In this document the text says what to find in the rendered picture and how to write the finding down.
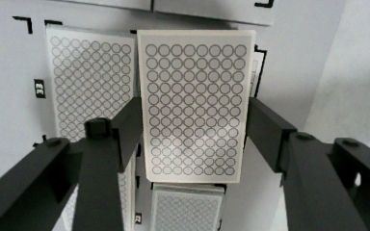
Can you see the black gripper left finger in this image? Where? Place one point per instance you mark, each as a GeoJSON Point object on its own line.
{"type": "Point", "coordinates": [28, 202]}

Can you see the clear plastic lid with yellow tape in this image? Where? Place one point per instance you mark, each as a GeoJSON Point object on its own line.
{"type": "Point", "coordinates": [183, 209]}

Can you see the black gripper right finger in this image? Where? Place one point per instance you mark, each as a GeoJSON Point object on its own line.
{"type": "Point", "coordinates": [318, 178]}

